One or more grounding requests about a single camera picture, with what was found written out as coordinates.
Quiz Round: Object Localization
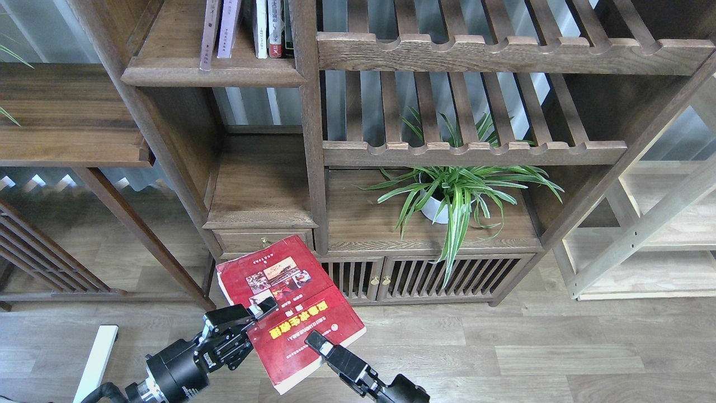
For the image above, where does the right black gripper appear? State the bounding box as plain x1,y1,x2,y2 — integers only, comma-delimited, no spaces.
305,331,430,402

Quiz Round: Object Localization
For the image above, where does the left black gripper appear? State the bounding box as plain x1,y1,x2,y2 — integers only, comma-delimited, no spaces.
145,297,278,402

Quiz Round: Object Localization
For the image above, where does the white lavender book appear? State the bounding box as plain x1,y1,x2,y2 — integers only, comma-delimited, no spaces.
217,0,242,59

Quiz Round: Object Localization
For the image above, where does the dark maroon book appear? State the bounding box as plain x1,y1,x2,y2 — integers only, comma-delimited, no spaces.
199,0,222,72

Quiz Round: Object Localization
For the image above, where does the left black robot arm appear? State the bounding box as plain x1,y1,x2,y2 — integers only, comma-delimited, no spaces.
83,297,279,402

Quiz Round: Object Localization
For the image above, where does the white table leg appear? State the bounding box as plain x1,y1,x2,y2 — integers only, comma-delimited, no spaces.
73,324,119,402

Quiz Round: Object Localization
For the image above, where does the dark wooden bookshelf cabinet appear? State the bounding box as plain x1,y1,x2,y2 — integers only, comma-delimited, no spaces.
69,1,714,304

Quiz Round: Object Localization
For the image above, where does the white plant pot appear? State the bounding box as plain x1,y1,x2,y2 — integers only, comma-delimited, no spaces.
420,185,449,224

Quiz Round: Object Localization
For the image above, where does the green spider plant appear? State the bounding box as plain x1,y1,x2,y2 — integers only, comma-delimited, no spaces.
358,106,566,290

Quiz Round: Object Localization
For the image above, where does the black upright book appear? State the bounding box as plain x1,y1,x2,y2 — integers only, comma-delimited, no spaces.
282,0,294,58

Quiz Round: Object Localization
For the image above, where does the red white upright book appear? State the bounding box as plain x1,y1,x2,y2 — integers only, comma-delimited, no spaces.
267,0,284,59

